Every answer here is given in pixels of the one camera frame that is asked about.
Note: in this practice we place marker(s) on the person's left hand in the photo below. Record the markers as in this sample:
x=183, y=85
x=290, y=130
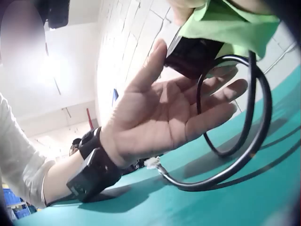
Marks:
x=150, y=117

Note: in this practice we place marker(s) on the person's right hand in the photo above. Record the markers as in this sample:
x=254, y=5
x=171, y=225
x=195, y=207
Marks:
x=183, y=10

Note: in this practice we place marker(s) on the person's left ring finger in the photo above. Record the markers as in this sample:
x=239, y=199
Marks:
x=218, y=109

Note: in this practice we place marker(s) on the person's left thumb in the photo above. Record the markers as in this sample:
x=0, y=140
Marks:
x=151, y=63

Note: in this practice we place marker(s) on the person's left middle finger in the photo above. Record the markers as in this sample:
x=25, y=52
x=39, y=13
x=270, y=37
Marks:
x=225, y=90

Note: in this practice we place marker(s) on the person's left little finger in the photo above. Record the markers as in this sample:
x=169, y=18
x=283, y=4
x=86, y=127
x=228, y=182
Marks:
x=200, y=130

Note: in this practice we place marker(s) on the person's right fingers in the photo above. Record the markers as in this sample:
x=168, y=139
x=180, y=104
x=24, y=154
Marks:
x=182, y=14

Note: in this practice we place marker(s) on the person's left index finger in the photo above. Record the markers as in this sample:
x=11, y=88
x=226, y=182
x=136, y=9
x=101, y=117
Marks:
x=223, y=74

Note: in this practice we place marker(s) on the black box device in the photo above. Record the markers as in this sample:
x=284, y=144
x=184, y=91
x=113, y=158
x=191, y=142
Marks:
x=192, y=58

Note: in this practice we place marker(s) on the green cloth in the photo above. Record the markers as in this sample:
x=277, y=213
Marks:
x=223, y=23

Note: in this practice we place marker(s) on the green table mat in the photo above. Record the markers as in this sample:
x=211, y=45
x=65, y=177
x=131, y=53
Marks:
x=164, y=207

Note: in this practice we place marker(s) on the black wrist band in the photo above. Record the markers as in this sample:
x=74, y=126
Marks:
x=94, y=169

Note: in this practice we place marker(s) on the person's body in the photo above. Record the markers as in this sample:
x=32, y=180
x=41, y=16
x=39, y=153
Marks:
x=16, y=146

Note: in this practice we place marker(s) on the stack of blue crates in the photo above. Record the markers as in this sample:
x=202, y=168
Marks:
x=16, y=202

